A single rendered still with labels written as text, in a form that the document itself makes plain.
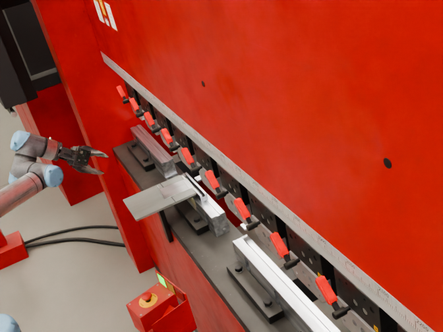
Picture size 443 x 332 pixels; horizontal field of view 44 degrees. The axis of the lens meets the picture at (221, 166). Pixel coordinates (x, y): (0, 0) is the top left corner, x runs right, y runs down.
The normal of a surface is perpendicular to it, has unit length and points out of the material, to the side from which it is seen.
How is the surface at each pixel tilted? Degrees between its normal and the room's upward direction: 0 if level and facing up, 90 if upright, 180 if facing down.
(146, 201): 0
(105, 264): 0
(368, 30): 90
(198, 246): 0
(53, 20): 90
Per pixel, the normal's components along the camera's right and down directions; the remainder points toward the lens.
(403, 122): -0.88, 0.39
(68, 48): 0.44, 0.39
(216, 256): -0.21, -0.84
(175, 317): 0.62, 0.29
